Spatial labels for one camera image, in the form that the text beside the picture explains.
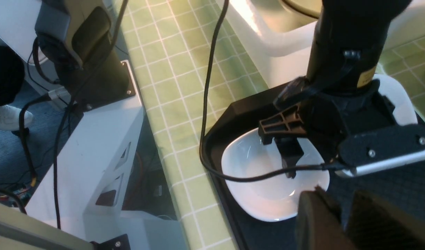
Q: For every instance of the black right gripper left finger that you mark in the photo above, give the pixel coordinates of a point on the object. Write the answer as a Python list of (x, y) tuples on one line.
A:
[(318, 223)]

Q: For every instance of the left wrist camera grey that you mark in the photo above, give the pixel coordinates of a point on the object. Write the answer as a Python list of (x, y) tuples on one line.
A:
[(381, 149)]

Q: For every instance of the large white plastic tub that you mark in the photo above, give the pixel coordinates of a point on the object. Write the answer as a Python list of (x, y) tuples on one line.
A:
[(278, 40)]

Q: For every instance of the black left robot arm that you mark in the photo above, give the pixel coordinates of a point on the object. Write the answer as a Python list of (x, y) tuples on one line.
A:
[(349, 37)]

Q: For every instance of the tan bowl in tub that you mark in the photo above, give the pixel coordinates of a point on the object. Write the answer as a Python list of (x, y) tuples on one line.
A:
[(311, 8)]

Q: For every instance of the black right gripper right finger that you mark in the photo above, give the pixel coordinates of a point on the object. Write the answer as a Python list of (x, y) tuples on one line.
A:
[(376, 224)]

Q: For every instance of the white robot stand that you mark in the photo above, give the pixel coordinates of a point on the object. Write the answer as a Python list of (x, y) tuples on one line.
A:
[(78, 204)]

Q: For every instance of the white shoe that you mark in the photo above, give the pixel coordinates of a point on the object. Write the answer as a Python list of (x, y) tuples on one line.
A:
[(9, 118)]

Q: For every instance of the white square dish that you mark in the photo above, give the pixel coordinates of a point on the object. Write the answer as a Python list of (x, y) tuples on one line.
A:
[(404, 112), (276, 198)]

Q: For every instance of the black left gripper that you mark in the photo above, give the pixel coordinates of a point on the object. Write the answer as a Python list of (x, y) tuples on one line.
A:
[(326, 120)]

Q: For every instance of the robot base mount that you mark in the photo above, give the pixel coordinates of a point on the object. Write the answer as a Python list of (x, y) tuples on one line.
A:
[(74, 47)]

